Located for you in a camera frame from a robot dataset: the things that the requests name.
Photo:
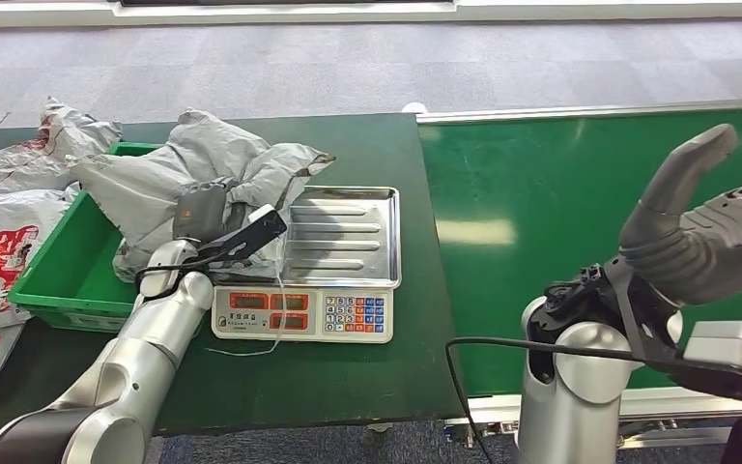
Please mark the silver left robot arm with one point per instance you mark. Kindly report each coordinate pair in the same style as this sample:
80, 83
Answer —
134, 365

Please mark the thin white plastic strip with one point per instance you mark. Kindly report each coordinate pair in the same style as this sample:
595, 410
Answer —
243, 353

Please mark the grey SF Express mailer package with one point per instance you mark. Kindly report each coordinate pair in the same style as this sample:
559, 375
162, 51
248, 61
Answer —
153, 179

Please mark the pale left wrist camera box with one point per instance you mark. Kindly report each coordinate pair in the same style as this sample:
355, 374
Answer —
249, 237

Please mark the green plastic box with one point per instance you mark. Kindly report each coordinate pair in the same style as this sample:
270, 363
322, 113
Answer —
70, 269

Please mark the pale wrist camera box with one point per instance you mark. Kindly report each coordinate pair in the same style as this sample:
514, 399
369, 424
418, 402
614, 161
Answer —
729, 349
249, 237

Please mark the green conveyor belt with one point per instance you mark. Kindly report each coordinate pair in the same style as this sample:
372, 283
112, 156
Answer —
505, 192

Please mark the white electronic scale steel tray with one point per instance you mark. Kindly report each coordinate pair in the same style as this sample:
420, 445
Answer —
345, 243

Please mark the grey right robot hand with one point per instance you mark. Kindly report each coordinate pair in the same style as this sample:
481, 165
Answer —
697, 256

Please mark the aluminium conveyor frame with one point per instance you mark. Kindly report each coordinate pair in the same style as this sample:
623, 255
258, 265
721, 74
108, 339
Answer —
492, 408

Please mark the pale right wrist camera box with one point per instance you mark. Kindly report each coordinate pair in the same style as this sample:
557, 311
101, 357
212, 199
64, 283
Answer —
729, 349

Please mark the white package large red print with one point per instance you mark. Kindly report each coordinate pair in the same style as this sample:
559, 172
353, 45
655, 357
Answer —
0, 237

